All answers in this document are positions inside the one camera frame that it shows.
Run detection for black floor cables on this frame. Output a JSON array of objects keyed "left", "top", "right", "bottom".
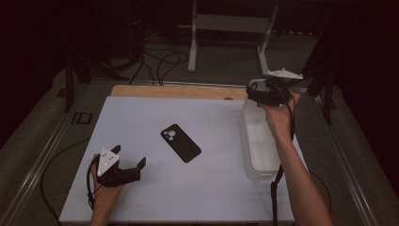
[{"left": 128, "top": 31, "right": 190, "bottom": 88}]

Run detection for white metal stand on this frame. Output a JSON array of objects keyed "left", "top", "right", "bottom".
[{"left": 178, "top": 0, "right": 280, "bottom": 78}]

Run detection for person's left hand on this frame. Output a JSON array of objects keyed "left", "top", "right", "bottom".
[{"left": 90, "top": 153, "right": 125, "bottom": 212}]

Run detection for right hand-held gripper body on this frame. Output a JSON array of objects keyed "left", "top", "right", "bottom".
[{"left": 246, "top": 68, "right": 304, "bottom": 107}]

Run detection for metal floor rail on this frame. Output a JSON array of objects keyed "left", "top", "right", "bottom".
[
  {"left": 313, "top": 93, "right": 379, "bottom": 226},
  {"left": 0, "top": 81, "right": 92, "bottom": 226}
]

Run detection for white plastic bin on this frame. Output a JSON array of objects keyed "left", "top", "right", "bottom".
[{"left": 239, "top": 97, "right": 282, "bottom": 181}]

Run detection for left hand-held gripper cable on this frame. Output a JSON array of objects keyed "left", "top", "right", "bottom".
[{"left": 40, "top": 137, "right": 102, "bottom": 224}]

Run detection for black phone case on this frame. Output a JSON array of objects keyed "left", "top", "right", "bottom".
[{"left": 160, "top": 123, "right": 202, "bottom": 164}]

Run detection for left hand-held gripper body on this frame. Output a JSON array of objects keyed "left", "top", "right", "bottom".
[{"left": 97, "top": 147, "right": 142, "bottom": 188}]

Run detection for person's right hand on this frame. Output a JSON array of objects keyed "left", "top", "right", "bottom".
[{"left": 260, "top": 92, "right": 302, "bottom": 142}]

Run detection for black tripod stand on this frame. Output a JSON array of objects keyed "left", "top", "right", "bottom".
[
  {"left": 290, "top": 62, "right": 339, "bottom": 126},
  {"left": 64, "top": 53, "right": 130, "bottom": 113}
]

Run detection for right hand-held gripper cable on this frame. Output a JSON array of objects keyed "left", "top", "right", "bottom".
[{"left": 270, "top": 82, "right": 332, "bottom": 226}]

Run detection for hand-held gripper cable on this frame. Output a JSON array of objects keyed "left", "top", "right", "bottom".
[
  {"left": 270, "top": 82, "right": 332, "bottom": 226},
  {"left": 40, "top": 137, "right": 102, "bottom": 224}
]

